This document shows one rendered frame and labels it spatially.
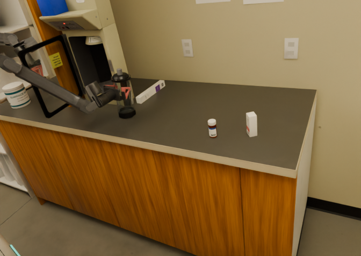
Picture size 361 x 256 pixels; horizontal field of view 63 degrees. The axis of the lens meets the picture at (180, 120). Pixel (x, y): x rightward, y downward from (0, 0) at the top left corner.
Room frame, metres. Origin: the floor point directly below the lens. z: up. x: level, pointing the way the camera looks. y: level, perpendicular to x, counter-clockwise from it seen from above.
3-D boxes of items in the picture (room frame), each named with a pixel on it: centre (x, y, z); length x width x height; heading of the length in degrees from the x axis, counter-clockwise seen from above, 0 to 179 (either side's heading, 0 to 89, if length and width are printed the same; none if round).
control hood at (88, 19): (1.66, 0.49, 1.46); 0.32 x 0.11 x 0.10; 58
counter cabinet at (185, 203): (1.67, 0.28, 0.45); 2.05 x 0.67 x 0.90; 58
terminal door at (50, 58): (1.65, 0.67, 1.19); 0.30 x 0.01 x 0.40; 149
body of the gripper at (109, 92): (1.41, 0.34, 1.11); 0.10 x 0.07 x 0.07; 57
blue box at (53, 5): (1.71, 0.56, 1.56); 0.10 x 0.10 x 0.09; 58
